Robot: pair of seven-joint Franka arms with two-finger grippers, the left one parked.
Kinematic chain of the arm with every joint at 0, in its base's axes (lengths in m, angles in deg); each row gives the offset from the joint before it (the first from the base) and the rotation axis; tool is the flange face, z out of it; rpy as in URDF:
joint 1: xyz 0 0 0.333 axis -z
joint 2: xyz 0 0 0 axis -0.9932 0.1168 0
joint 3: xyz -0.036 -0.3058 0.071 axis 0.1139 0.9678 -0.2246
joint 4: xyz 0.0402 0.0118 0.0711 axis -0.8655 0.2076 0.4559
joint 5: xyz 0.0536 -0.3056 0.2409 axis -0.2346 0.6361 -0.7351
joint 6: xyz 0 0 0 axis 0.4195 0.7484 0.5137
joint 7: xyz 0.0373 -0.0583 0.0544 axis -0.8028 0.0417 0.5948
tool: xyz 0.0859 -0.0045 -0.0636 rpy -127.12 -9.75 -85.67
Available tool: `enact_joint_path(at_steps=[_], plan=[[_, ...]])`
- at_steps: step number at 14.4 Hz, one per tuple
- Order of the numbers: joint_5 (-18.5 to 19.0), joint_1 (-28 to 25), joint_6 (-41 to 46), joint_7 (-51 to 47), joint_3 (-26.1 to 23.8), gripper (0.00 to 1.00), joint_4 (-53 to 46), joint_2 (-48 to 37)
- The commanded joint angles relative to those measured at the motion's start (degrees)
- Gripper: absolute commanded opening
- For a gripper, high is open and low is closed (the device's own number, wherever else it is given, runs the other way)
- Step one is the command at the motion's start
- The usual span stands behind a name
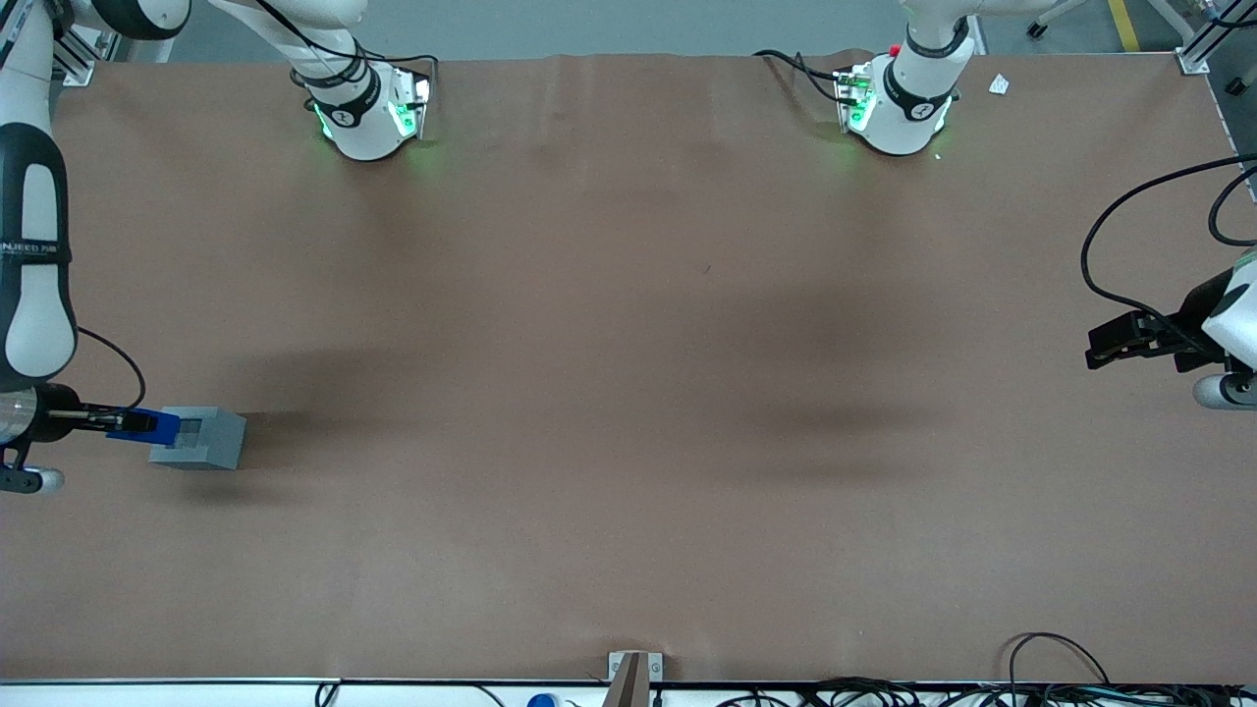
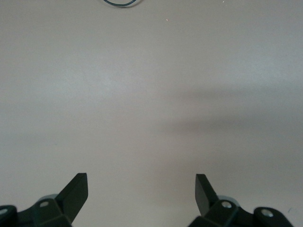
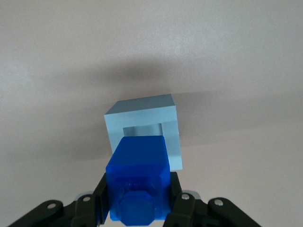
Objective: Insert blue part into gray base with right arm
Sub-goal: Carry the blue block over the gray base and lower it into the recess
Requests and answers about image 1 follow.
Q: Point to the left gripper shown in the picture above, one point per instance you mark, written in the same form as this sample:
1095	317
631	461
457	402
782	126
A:
1186	333

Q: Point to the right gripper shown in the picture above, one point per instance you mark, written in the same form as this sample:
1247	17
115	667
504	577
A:
59	411

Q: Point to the blue plastic part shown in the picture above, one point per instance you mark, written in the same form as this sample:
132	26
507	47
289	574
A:
167	427

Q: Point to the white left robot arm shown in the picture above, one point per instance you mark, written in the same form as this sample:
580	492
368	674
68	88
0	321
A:
899	123

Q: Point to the gray square base block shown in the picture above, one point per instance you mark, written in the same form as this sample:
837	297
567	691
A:
211	447

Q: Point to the white paper scrap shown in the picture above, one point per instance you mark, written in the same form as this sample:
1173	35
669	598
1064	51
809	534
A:
999	84

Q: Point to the black chair caster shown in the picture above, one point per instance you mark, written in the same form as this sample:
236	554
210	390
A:
1035	28

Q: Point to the brown paper table cover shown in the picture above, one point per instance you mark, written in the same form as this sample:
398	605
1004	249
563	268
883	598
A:
628	393

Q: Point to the blue round cap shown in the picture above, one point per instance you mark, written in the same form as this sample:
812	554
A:
541	701

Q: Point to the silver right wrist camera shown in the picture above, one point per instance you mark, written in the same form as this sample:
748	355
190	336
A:
39	480

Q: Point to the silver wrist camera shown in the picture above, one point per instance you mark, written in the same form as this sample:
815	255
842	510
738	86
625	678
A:
39	480
1226	391

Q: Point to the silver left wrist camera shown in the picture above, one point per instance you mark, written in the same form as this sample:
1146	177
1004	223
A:
1226	391

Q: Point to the aluminium frame post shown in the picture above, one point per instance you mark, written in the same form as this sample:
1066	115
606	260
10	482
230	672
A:
83	61
1203	49

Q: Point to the gray camera mount bracket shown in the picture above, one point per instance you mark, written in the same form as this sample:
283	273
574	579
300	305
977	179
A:
633	676

